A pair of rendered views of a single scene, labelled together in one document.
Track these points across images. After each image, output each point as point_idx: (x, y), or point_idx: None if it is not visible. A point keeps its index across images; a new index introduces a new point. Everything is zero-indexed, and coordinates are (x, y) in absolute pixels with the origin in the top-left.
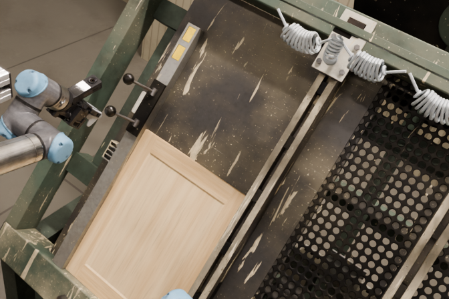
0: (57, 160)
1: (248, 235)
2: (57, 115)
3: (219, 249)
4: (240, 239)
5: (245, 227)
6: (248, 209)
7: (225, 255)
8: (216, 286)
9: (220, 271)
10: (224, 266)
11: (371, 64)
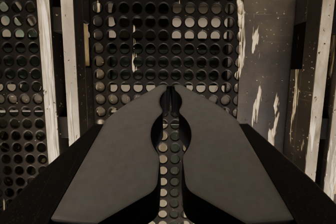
0: None
1: (292, 156)
2: None
3: (334, 123)
4: (309, 156)
5: (309, 176)
6: None
7: (320, 121)
8: (305, 62)
9: (317, 93)
10: (313, 105)
11: None
